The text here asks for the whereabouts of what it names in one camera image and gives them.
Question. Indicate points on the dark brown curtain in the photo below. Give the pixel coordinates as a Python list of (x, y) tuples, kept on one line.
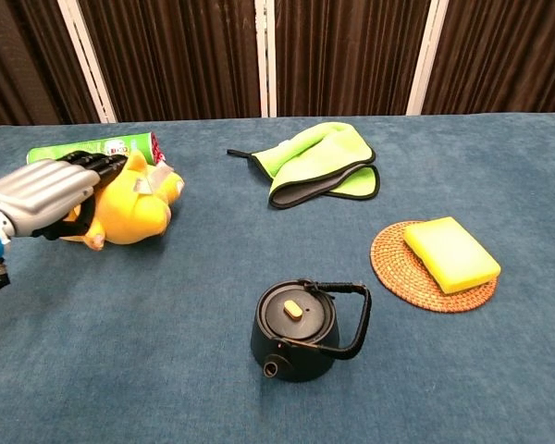
[(189, 55)]

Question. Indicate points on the blue table mat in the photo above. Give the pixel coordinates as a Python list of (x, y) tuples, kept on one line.
[(277, 324)]

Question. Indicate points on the black teapot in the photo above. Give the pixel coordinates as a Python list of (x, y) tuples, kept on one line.
[(300, 337)]

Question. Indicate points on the yellow sponge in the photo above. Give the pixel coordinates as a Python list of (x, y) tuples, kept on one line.
[(451, 254)]

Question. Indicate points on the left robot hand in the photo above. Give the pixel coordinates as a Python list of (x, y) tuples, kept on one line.
[(41, 194)]

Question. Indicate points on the round woven rattan coaster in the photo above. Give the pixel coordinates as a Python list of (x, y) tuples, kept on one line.
[(416, 282)]

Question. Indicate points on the yellow plush toy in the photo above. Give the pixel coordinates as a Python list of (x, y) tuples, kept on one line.
[(134, 208)]

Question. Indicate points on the green chips can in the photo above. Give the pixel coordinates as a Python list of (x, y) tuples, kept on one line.
[(106, 144)]

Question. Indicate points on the green microfiber cloth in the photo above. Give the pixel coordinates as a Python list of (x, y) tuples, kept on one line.
[(319, 164)]

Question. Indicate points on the white partition frame post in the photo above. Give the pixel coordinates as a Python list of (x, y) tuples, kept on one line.
[(427, 57), (267, 57), (90, 60)]

